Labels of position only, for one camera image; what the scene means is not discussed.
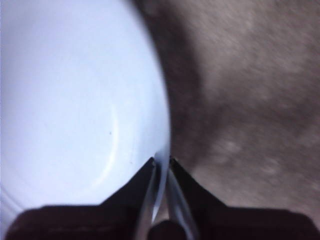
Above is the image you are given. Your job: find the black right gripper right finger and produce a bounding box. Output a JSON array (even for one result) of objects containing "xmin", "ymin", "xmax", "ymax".
[{"xmin": 168, "ymin": 156, "xmax": 320, "ymax": 240}]

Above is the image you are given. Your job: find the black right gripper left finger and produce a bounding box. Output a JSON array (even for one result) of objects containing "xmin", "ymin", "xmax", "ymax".
[{"xmin": 4, "ymin": 156, "xmax": 157, "ymax": 240}]

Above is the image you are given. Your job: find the light blue plate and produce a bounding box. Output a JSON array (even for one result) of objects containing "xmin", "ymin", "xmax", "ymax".
[{"xmin": 0, "ymin": 0, "xmax": 173, "ymax": 223}]

